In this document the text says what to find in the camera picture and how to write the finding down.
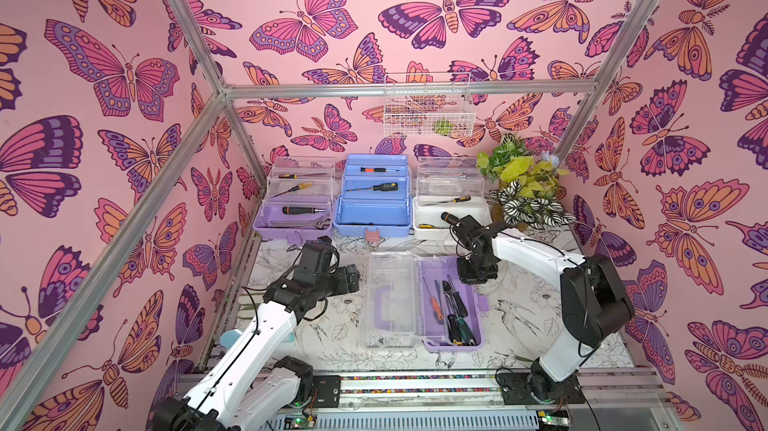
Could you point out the white wire basket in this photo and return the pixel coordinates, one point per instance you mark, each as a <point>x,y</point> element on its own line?
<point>428,109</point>

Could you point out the white toolbox clear lid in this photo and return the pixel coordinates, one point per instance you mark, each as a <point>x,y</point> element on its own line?
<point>447,184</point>

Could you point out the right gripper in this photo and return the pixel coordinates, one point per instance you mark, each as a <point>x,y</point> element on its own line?
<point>466,233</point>

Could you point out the black orange screwdriver in purple box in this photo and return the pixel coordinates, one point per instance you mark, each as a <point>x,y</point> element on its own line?
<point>302,210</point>

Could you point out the black yellow screwdriver in blue box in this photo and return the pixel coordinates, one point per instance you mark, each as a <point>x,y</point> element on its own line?
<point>383,187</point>

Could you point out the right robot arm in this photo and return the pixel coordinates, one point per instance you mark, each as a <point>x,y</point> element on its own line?
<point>594,301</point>

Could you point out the black orange screwdriver in white box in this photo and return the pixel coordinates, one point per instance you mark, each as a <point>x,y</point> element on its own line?
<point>450,219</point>

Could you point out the blue open toolbox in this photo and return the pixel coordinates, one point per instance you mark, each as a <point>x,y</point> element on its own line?
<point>374,215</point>

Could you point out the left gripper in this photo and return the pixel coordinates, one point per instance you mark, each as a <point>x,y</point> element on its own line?
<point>353,279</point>

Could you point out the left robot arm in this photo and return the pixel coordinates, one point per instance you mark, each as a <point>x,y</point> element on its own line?
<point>231,396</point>

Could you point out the purple toolbox clear lid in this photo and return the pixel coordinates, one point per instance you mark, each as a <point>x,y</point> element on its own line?
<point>412,301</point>

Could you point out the potted leafy plant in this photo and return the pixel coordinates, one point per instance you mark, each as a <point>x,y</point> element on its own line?
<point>525,186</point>

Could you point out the back purple open toolbox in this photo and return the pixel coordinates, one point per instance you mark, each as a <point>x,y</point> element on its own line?
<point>297,181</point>

